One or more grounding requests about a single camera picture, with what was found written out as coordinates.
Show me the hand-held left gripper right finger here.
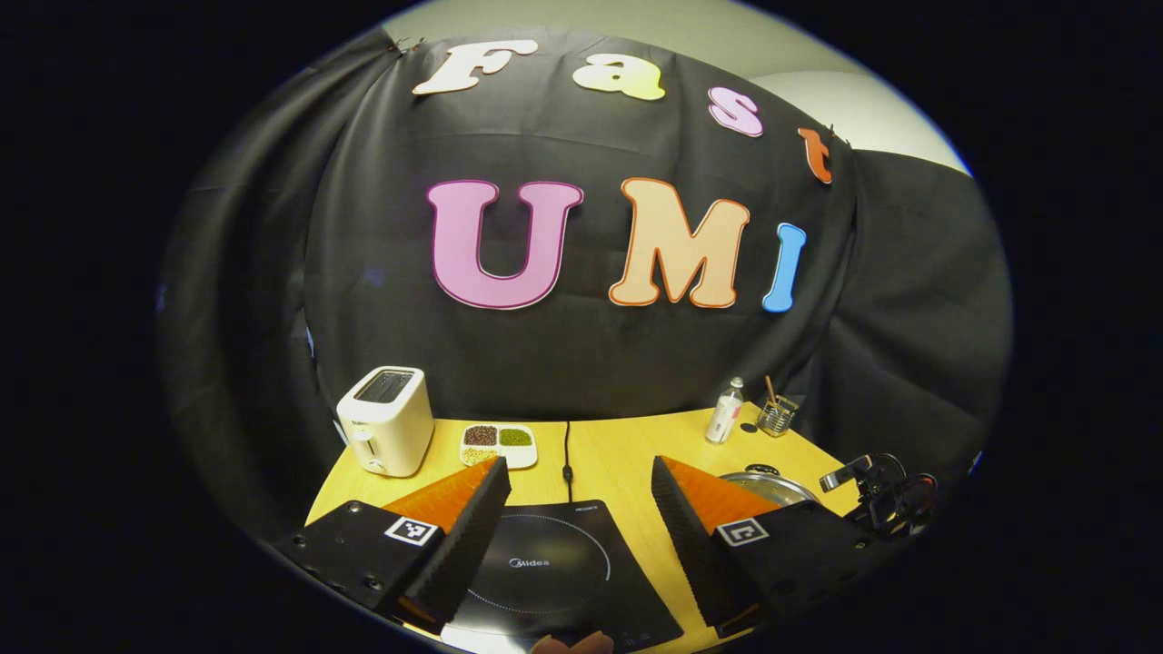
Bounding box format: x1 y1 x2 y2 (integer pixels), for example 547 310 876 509
651 456 888 639

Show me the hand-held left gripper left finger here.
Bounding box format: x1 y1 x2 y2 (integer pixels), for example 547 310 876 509
273 457 512 635

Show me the black induction cooktop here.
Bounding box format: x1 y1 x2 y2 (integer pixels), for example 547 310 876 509
442 500 684 653

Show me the steel pot with black handle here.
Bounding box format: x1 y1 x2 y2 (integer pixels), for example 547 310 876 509
720 463 824 508

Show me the white divided dish of beans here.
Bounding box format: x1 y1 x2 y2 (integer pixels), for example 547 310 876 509
459 423 538 471

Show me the clear plastic bottle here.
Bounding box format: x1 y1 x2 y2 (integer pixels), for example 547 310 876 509
705 378 746 445

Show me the small glass cup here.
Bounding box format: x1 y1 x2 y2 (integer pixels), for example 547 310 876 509
757 394 800 438

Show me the white toaster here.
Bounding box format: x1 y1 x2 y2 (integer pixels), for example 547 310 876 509
336 366 435 478

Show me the black backdrop cloth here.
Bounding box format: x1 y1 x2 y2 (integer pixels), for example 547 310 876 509
154 27 1014 546

